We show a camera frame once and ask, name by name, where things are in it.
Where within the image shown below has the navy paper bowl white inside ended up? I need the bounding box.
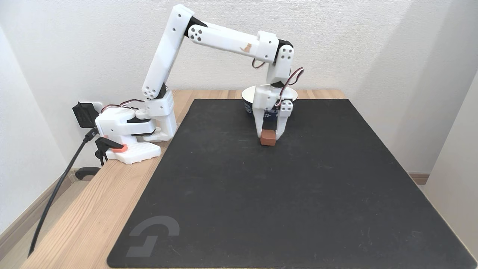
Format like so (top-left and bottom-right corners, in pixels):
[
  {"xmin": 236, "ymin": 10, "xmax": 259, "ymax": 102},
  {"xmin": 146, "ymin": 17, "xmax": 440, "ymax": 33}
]
[{"xmin": 241, "ymin": 85, "xmax": 298, "ymax": 131}]

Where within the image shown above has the brown cube toy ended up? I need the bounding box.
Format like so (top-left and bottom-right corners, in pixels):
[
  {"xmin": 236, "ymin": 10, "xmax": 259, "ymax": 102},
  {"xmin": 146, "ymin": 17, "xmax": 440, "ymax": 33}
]
[{"xmin": 260, "ymin": 129, "xmax": 277, "ymax": 146}]

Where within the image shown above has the black power adapter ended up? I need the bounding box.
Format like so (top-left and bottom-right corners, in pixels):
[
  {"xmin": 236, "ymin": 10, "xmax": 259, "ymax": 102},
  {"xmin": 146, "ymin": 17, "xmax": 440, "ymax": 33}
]
[{"xmin": 72, "ymin": 101, "xmax": 100, "ymax": 129}]

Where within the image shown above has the black desk mat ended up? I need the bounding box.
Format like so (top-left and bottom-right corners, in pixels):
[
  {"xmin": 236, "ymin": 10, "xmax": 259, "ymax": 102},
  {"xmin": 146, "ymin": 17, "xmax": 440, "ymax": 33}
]
[{"xmin": 107, "ymin": 98, "xmax": 478, "ymax": 269}]

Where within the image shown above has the black clamp orange pad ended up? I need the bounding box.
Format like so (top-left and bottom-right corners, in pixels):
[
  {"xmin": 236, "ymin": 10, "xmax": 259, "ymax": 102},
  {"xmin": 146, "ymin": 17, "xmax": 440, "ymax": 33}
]
[{"xmin": 75, "ymin": 137, "xmax": 128, "ymax": 181}]

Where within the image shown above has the thick black power cable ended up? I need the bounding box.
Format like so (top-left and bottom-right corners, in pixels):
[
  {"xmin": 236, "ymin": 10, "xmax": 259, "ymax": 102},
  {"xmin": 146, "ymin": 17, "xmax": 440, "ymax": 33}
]
[{"xmin": 28, "ymin": 128, "xmax": 100, "ymax": 258}]

